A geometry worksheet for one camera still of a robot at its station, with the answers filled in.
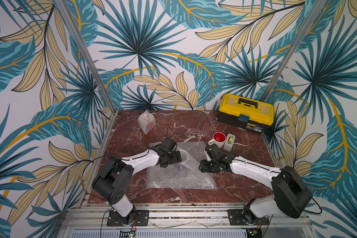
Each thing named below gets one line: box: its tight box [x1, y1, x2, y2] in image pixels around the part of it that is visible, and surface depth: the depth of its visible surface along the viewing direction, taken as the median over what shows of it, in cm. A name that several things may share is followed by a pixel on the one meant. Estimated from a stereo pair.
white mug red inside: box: [208, 131, 227, 149], surface depth 100 cm
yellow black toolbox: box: [217, 93, 274, 133], surface depth 102 cm
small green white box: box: [223, 133, 236, 153], surface depth 100 cm
